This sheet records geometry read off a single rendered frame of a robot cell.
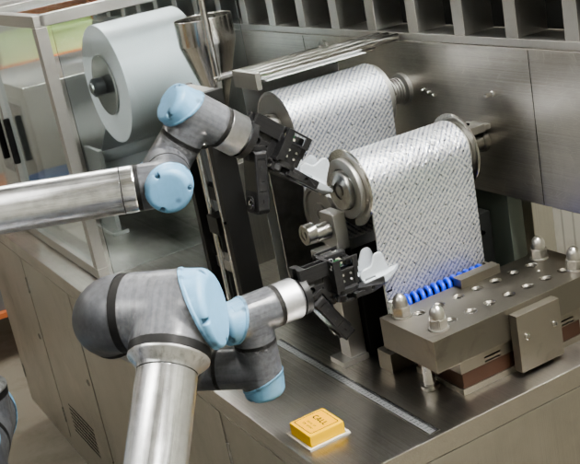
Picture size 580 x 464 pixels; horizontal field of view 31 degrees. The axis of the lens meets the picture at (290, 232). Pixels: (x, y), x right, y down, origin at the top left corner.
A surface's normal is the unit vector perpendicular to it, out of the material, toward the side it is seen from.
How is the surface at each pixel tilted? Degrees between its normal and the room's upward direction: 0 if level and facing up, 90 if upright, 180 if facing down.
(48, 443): 0
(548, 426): 90
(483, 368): 90
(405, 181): 90
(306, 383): 0
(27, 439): 0
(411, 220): 90
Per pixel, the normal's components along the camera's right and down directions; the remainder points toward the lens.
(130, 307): -0.29, -0.22
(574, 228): -0.88, 0.29
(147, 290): -0.29, -0.54
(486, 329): 0.49, 0.19
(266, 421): -0.18, -0.93
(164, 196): 0.15, 0.29
